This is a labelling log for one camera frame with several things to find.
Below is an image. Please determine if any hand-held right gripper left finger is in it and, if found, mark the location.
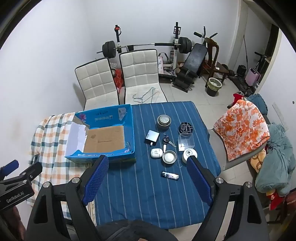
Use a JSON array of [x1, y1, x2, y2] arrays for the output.
[[25, 155, 110, 241]]

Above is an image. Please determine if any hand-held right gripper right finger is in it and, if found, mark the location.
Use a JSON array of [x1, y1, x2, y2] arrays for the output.
[[186, 157, 270, 241]]

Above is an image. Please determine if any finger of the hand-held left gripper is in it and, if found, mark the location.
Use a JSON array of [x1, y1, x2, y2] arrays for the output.
[[0, 162, 43, 186], [0, 160, 19, 176]]

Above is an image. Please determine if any printed lighter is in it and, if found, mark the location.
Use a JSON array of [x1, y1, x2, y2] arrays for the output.
[[161, 171, 179, 181]]

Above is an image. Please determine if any blue cardboard box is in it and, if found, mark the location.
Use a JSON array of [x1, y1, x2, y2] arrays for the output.
[[64, 104, 136, 164]]

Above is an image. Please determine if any white tape roll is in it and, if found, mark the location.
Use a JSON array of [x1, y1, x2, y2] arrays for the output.
[[183, 148, 198, 165]]

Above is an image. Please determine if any small metal bowl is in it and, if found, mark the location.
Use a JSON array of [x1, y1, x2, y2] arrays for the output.
[[162, 150, 177, 165]]

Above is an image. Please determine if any grey chair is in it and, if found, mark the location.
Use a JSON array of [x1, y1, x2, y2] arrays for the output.
[[207, 128, 270, 171]]

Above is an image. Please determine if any clear plastic box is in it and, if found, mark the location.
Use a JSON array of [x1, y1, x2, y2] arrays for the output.
[[178, 134, 195, 149]]

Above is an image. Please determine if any plaid cloth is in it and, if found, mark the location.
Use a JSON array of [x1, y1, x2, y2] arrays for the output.
[[27, 113, 97, 220]]

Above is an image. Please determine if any blue striped tablecloth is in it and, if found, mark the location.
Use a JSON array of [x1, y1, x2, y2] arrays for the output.
[[94, 101, 222, 230]]

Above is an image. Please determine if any white earbud case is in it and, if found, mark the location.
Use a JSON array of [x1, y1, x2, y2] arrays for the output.
[[150, 148, 164, 159]]

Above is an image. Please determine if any black-headed key bunch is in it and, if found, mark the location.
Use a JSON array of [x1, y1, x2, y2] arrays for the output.
[[162, 133, 176, 152]]

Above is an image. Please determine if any black round tin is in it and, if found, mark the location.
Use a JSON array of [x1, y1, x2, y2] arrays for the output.
[[178, 122, 194, 135]]

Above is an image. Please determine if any yellow cartoon cloth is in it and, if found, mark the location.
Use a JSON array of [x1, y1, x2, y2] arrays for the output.
[[248, 151, 267, 173]]

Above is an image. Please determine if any black and white charger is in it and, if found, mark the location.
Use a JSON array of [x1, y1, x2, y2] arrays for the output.
[[144, 130, 160, 146]]

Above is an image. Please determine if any dark cloth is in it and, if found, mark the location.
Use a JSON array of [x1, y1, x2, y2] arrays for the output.
[[97, 220, 179, 241]]

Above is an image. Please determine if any orange floral cloth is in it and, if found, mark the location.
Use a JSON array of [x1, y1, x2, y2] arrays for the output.
[[213, 98, 270, 161]]

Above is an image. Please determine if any metal strainer cup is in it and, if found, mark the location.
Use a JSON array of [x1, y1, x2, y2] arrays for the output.
[[157, 115, 171, 130]]

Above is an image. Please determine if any teal cloth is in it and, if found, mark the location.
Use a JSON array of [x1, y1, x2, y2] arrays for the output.
[[254, 124, 296, 197]]

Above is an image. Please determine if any black trash bin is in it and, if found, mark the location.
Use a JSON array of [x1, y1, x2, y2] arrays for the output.
[[205, 77, 223, 97]]

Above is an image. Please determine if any blue denim cloth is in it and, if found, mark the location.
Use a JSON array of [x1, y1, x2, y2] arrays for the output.
[[246, 94, 269, 115]]

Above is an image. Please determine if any white padded chair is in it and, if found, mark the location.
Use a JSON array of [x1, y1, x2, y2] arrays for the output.
[[119, 49, 168, 105], [74, 58, 121, 111]]

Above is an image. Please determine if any red plastic bag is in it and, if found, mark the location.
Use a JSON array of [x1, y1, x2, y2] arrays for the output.
[[113, 69, 124, 93]]

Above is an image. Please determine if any pink suitcase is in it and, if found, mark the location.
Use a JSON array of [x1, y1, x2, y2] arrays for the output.
[[245, 68, 261, 87]]

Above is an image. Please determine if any black weight bench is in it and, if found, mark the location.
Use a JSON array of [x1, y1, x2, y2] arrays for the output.
[[172, 43, 208, 93]]

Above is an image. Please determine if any pink paper bag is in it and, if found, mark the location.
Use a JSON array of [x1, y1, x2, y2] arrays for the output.
[[158, 53, 173, 75]]

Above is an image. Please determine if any brown wooden chair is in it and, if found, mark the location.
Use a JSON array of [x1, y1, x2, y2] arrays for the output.
[[203, 37, 229, 81]]

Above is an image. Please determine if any black barbell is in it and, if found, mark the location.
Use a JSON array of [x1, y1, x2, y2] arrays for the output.
[[97, 37, 193, 58]]

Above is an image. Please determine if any wire clothes hanger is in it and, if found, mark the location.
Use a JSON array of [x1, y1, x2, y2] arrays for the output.
[[141, 87, 161, 102], [132, 92, 151, 103]]

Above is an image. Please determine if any dark door frame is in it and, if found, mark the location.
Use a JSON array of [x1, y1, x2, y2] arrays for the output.
[[262, 23, 282, 79]]

